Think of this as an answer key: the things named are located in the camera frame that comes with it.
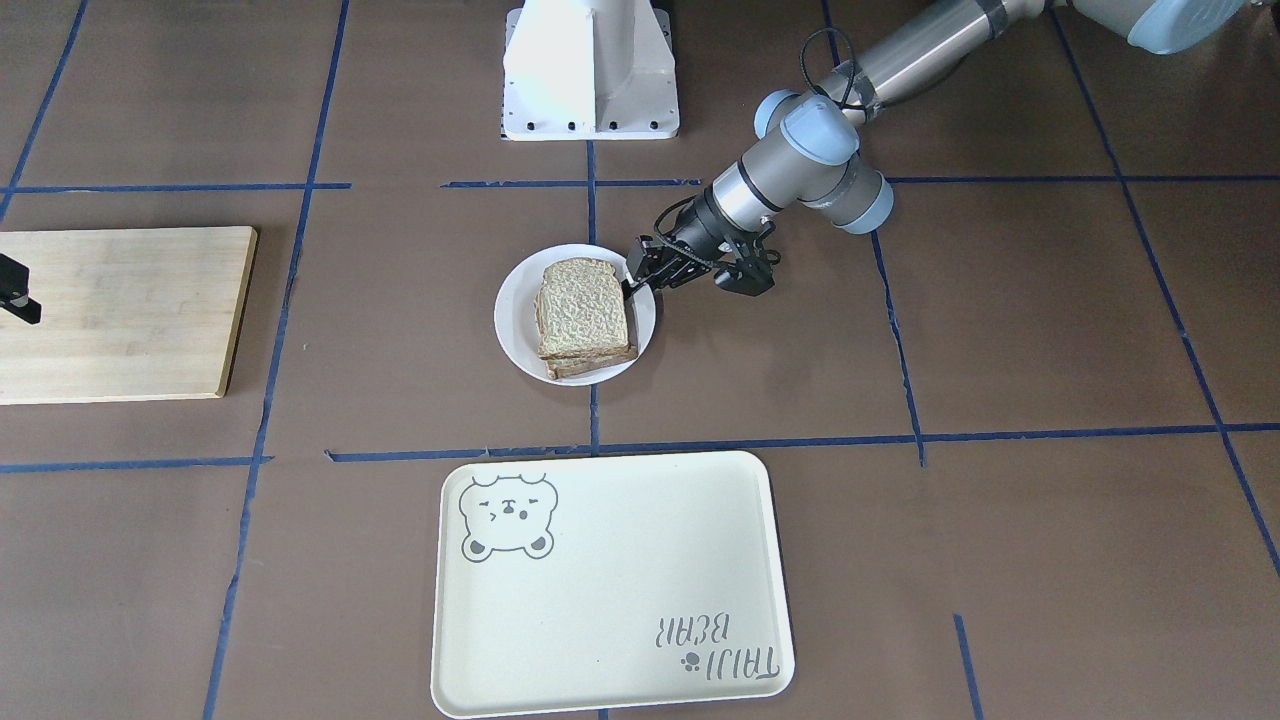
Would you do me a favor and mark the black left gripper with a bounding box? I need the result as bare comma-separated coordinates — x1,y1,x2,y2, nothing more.
622,190,781,300

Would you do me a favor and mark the bread slice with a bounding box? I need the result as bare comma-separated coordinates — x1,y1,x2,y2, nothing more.
535,258,631,359

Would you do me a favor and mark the white round plate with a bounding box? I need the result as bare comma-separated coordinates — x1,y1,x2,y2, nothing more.
493,243,658,386

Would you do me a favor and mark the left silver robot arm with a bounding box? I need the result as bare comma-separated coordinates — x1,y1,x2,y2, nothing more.
622,1,1052,296

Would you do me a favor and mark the bottom bread with egg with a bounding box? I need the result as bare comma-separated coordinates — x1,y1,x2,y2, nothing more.
543,345,637,380

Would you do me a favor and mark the wooden cutting board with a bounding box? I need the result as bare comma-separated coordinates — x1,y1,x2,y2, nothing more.
1,225,259,406

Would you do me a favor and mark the white mounting column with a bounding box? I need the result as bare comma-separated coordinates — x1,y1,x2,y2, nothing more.
500,1,681,142

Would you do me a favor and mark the cream bear tray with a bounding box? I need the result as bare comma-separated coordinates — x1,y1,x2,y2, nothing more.
430,451,795,719

